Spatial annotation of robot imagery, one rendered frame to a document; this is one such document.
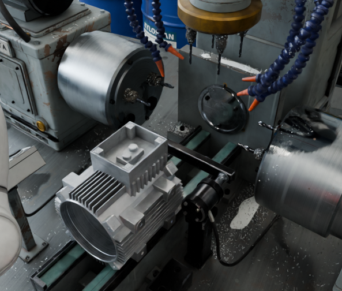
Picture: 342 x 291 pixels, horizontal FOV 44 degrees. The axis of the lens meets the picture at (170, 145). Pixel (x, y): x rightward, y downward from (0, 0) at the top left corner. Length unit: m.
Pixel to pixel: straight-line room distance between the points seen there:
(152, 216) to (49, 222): 0.41
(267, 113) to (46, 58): 0.60
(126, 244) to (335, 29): 0.77
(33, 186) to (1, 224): 0.72
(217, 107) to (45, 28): 0.52
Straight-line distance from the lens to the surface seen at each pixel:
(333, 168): 0.87
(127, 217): 0.81
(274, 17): 1.13
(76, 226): 0.95
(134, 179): 0.81
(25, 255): 1.14
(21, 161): 0.97
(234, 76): 1.09
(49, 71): 1.24
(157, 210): 0.86
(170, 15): 2.58
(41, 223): 1.20
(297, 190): 0.89
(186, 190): 1.07
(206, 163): 0.98
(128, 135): 0.90
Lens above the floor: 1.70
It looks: 41 degrees down
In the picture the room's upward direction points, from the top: straight up
